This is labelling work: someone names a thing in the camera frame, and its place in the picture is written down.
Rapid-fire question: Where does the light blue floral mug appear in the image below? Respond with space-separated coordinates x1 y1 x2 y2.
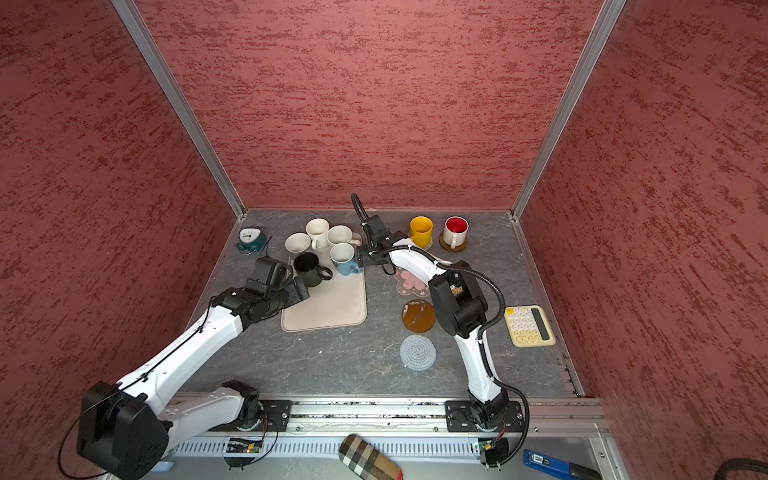
330 243 363 276

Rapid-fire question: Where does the pink flower coaster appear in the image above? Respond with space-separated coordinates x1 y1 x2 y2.
395 267 429 298

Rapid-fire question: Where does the yellow mug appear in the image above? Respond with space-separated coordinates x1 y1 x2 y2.
410 216 434 250

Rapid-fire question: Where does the beige serving tray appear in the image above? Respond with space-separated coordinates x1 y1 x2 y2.
281 272 368 332

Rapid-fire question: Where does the brown wooden round coaster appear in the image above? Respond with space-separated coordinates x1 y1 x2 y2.
401 299 436 334

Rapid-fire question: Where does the white mug red inside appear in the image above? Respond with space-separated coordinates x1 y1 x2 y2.
442 216 469 247

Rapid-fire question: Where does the grey woven round coaster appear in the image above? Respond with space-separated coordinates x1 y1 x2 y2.
400 335 437 372

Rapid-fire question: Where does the dark brown round coaster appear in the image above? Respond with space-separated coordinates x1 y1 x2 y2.
438 235 469 253

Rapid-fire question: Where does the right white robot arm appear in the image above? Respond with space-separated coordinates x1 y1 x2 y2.
352 195 509 431

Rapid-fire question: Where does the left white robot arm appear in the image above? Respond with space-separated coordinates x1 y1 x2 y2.
71 256 309 479

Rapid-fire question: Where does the white mug back right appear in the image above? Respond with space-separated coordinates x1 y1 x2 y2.
327 225 362 247

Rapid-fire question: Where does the black mug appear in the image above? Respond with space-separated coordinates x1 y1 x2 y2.
293 252 333 288

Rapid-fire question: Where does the white mug back left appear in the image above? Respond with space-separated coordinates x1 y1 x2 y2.
284 232 312 257

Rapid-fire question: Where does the white mug back middle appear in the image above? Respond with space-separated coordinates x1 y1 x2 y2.
305 218 330 251

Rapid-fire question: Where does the cream calculator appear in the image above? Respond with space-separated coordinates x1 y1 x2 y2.
504 305 556 348

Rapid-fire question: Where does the plaid case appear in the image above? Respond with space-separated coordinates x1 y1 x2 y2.
338 434 404 480

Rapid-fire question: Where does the blue tool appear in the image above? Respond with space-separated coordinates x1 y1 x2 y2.
523 450 602 480

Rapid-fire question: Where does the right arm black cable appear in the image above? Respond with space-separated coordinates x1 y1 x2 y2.
350 192 532 469

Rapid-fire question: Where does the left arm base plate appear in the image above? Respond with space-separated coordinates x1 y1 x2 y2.
210 400 293 434

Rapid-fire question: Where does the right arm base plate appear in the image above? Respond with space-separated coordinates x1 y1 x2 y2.
444 400 524 434

